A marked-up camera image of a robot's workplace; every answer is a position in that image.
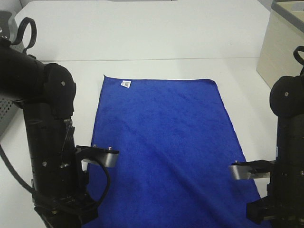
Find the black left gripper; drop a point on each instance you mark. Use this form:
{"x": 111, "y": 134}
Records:
{"x": 72, "y": 211}

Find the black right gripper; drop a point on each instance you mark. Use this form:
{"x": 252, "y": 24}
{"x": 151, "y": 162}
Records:
{"x": 283, "y": 207}

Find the blue microfibre towel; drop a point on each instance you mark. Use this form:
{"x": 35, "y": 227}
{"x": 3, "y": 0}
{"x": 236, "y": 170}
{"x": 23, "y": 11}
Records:
{"x": 176, "y": 143}

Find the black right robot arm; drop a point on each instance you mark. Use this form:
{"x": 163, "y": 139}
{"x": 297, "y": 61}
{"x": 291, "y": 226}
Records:
{"x": 287, "y": 103}

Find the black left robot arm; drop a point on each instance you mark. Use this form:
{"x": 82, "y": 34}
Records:
{"x": 45, "y": 93}

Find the grey perforated plastic basket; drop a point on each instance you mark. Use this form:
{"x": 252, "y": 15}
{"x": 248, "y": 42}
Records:
{"x": 8, "y": 31}

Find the beige storage box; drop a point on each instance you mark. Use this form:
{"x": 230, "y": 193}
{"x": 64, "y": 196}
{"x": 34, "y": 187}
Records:
{"x": 284, "y": 33}

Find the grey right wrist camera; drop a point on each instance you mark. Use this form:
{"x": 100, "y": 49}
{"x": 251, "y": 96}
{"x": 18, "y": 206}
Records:
{"x": 251, "y": 170}

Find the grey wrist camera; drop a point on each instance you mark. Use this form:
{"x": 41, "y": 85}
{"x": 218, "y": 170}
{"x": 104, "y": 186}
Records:
{"x": 102, "y": 155}
{"x": 251, "y": 170}

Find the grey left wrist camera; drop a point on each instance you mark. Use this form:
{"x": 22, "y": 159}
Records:
{"x": 102, "y": 155}

